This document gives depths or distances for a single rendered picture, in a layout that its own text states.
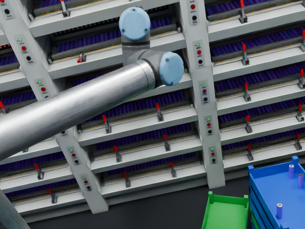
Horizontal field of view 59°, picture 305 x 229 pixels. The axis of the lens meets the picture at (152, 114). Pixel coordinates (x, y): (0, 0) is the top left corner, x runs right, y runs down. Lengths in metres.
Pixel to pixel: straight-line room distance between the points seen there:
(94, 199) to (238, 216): 0.78
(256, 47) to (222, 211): 0.84
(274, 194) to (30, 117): 0.93
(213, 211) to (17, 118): 1.17
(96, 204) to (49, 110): 1.12
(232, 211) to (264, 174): 0.37
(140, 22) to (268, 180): 0.81
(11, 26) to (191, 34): 0.72
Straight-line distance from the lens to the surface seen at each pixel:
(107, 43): 1.23
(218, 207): 1.56
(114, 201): 1.71
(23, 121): 0.61
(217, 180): 1.62
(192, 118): 1.35
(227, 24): 1.25
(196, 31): 1.19
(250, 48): 1.36
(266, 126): 1.53
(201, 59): 1.22
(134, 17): 0.83
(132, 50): 0.84
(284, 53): 1.39
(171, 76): 0.74
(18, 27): 1.23
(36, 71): 1.27
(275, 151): 1.66
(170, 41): 1.18
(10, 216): 0.86
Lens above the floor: 1.20
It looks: 29 degrees down
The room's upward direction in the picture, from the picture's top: 14 degrees counter-clockwise
